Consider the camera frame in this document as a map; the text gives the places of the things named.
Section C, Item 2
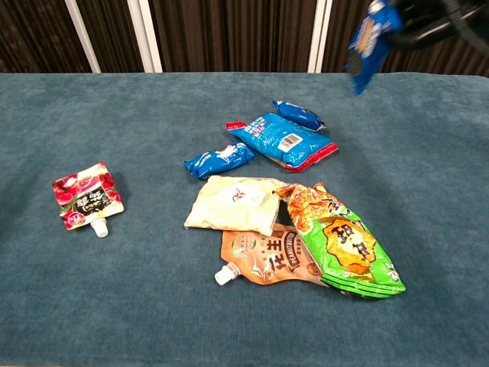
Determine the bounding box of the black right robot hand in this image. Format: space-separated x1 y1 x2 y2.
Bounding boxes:
383 0 473 51

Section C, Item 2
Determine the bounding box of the blue packet with black end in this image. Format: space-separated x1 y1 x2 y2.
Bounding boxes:
345 0 405 97

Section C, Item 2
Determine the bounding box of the large blue red-edged bag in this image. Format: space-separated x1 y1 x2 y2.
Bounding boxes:
225 112 340 174

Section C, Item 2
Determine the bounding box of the green orange chip bag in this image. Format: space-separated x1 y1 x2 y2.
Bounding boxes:
274 181 407 300

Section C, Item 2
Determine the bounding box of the cream white pouch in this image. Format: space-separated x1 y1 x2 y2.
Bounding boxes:
183 174 290 237

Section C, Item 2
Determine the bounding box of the orange peanut butter spout pouch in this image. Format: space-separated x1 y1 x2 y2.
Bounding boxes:
214 228 330 288

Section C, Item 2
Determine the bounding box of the red spout drink pouch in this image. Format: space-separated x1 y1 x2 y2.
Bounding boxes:
51 161 126 239

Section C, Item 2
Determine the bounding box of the teal table cloth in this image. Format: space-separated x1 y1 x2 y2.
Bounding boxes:
0 71 489 367

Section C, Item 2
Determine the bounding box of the white vertical post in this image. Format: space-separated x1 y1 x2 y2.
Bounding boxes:
306 0 334 74
127 0 164 73
63 0 102 74

